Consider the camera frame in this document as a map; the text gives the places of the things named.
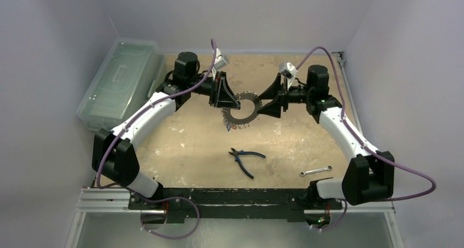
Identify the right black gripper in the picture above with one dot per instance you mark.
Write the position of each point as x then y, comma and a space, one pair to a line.
283, 97

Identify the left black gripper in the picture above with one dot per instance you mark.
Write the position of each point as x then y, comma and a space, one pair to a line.
220, 94

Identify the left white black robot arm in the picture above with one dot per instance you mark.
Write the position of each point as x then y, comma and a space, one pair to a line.
114, 150

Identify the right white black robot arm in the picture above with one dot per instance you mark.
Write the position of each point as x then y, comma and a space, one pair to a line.
369, 175

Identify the small silver wrench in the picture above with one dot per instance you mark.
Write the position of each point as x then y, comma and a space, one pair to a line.
314, 171

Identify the translucent green plastic box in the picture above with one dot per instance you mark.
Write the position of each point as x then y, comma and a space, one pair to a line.
123, 83

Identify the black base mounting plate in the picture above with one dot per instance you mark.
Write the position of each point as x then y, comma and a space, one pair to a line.
290, 204

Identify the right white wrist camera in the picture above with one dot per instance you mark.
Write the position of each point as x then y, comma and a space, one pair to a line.
288, 70

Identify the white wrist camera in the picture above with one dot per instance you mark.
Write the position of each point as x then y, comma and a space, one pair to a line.
220, 62
288, 70

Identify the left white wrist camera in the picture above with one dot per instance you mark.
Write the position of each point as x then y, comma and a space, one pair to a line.
220, 62

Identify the aluminium frame rail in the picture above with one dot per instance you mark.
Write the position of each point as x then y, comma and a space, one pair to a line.
103, 219

